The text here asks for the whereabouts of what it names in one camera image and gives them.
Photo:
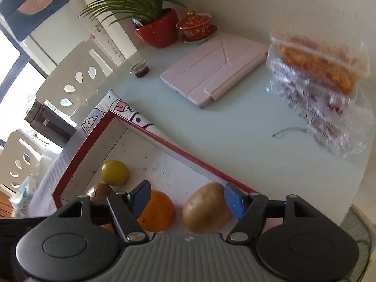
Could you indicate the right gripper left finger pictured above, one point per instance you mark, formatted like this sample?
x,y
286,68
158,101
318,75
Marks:
x,y
120,209

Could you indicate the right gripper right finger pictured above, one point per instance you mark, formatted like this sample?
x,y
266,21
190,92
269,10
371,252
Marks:
x,y
252,211

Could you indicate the green apple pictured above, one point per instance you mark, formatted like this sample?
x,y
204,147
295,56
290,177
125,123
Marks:
x,y
114,173

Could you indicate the kiwi with sticker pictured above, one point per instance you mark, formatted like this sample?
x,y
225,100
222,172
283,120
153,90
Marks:
x,y
99,191

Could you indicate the orange mandarin in box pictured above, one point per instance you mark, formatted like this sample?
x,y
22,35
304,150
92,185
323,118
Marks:
x,y
159,214

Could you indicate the red cardboard box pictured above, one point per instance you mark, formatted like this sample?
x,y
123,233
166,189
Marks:
x,y
167,167

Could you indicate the tissue pack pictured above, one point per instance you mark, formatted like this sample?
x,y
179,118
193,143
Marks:
x,y
20,201

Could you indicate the black grey bin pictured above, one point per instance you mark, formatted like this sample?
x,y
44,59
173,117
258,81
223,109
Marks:
x,y
49,124

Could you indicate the crinkled plastic snack bag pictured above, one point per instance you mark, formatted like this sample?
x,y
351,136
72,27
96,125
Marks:
x,y
339,122

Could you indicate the small sauce cup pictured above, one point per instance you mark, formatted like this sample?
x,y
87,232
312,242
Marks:
x,y
140,69

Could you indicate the white cutout chair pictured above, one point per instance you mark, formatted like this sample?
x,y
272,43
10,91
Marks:
x,y
77,77

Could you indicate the pink tablet case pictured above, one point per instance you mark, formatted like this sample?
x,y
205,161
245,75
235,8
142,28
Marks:
x,y
209,71

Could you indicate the red plant pot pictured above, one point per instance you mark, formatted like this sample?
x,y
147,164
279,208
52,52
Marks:
x,y
162,32

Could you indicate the red lidded tea cup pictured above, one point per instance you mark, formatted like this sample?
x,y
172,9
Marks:
x,y
196,27

